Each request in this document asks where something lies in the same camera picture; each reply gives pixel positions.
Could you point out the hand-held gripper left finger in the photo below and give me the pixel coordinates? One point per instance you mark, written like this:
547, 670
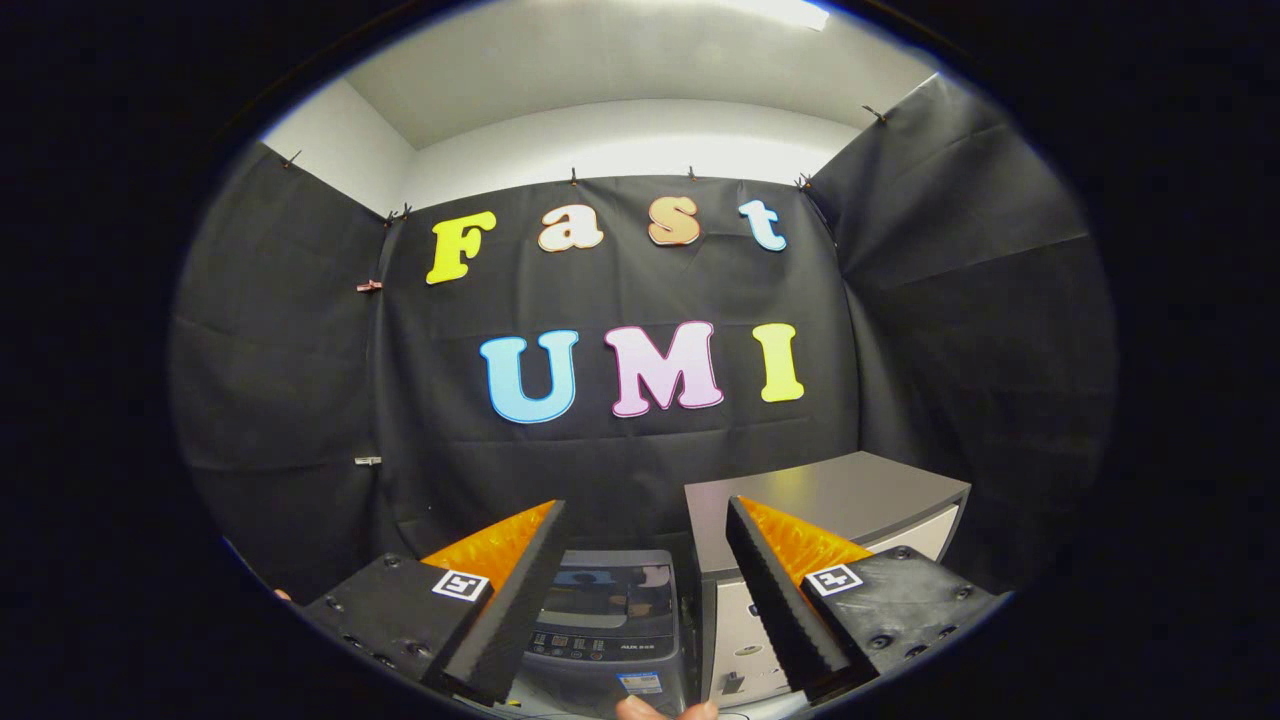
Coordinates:
520, 605

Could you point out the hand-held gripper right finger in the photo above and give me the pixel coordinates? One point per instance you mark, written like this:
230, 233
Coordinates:
775, 605

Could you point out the dark grey washing machine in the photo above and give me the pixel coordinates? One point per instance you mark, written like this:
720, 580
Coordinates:
610, 620

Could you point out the grey top white cabinet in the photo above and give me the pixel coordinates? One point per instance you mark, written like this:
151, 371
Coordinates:
850, 490

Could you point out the black backdrop cloth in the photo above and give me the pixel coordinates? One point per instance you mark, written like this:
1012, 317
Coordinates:
950, 330

